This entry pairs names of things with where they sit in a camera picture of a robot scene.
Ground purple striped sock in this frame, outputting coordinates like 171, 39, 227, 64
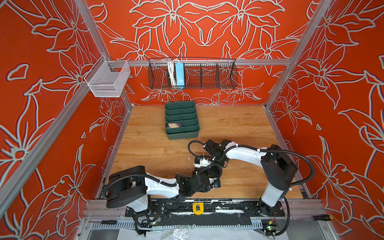
167, 122, 183, 129

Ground green compartment tray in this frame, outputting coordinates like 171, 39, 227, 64
165, 101, 200, 140

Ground black wire wall basket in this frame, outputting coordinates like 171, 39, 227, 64
148, 57, 238, 90

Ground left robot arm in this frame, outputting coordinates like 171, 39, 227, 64
100, 164, 223, 235

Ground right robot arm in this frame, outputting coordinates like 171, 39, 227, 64
184, 140, 316, 217

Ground clear plastic wall bin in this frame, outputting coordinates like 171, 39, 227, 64
84, 55, 131, 98

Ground white cable bundle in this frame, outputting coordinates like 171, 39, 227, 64
167, 59, 177, 88

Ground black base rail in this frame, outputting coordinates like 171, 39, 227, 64
125, 198, 286, 229

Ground light blue box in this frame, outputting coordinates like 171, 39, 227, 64
175, 62, 185, 89

